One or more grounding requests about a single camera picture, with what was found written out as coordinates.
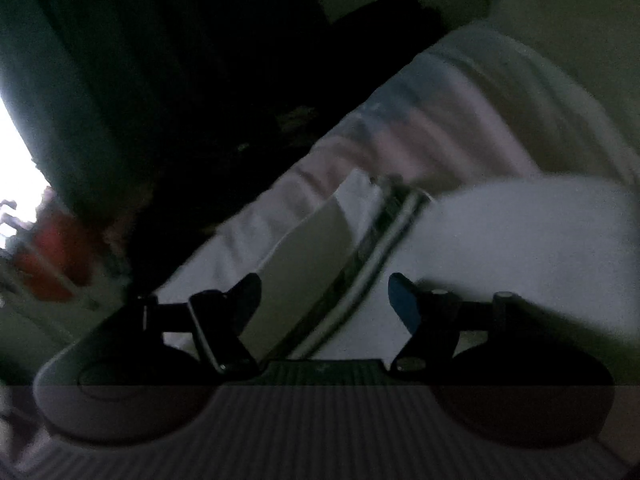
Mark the bed with pink-white sheet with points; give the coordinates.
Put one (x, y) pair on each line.
(450, 110)

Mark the dark-framed window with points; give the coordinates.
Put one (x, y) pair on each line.
(15, 160)

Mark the red suitcase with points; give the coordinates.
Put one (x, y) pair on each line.
(52, 252)

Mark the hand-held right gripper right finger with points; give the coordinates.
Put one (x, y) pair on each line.
(404, 300)

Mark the dark green curtain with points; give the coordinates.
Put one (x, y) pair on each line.
(125, 85)

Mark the black sofa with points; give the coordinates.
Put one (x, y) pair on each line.
(380, 20)

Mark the white garment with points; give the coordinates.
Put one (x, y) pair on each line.
(500, 240)

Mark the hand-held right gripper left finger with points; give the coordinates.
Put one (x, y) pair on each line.
(235, 310)

